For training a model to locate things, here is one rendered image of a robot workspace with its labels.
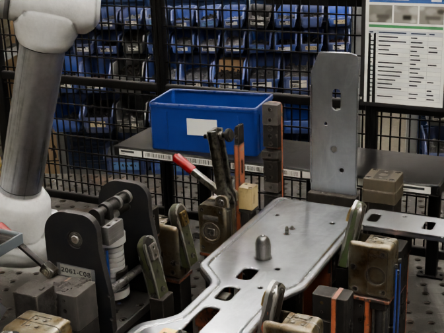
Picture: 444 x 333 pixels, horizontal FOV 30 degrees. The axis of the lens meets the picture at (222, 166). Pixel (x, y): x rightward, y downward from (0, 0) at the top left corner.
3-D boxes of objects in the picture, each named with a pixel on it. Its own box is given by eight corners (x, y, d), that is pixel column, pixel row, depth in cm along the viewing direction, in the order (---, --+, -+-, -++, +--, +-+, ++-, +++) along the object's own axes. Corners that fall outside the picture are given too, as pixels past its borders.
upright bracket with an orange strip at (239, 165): (244, 326, 199) (238, 126, 183) (238, 324, 200) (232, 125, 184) (248, 320, 202) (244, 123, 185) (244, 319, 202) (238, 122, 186)
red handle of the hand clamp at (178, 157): (227, 199, 177) (171, 154, 180) (222, 207, 178) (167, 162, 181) (236, 193, 181) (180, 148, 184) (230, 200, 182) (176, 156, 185)
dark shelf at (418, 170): (439, 197, 192) (439, 185, 191) (113, 155, 231) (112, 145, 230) (458, 168, 211) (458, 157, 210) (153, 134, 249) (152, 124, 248)
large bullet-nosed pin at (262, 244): (267, 269, 164) (266, 238, 162) (252, 266, 165) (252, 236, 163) (273, 262, 166) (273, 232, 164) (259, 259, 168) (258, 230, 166)
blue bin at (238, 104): (257, 156, 216) (256, 108, 212) (150, 148, 226) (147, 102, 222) (274, 139, 231) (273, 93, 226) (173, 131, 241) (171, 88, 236)
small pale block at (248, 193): (255, 334, 195) (252, 189, 183) (241, 331, 197) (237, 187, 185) (261, 327, 198) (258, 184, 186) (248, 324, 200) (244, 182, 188)
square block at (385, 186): (390, 323, 198) (396, 182, 186) (358, 316, 201) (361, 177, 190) (399, 308, 205) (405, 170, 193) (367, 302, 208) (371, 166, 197)
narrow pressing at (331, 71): (355, 197, 195) (359, 53, 184) (310, 190, 200) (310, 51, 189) (356, 195, 195) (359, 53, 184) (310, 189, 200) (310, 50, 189)
